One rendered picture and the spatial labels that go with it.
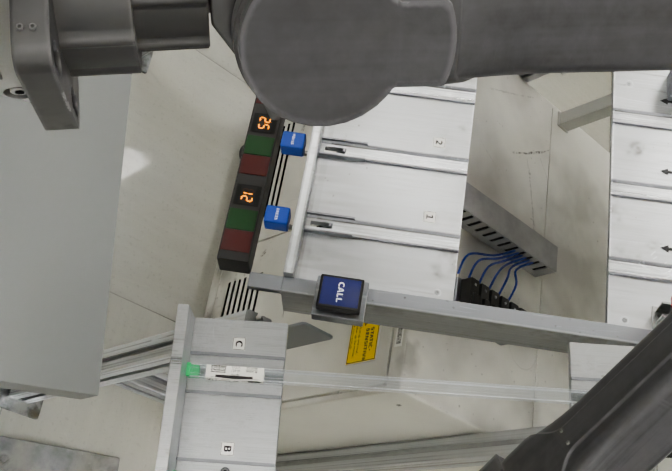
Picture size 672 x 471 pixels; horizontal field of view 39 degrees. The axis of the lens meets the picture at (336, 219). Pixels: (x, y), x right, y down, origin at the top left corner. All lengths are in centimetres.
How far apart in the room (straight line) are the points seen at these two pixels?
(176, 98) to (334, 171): 90
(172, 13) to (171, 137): 158
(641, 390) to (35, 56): 42
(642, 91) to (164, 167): 102
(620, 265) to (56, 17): 88
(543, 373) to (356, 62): 128
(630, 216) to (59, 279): 68
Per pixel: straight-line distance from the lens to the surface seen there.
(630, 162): 126
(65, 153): 114
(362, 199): 118
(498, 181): 169
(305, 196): 116
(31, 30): 41
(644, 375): 63
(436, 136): 124
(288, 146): 121
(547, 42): 48
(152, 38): 45
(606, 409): 64
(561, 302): 176
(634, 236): 121
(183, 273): 194
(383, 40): 43
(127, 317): 185
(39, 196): 111
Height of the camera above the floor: 154
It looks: 43 degrees down
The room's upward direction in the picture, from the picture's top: 71 degrees clockwise
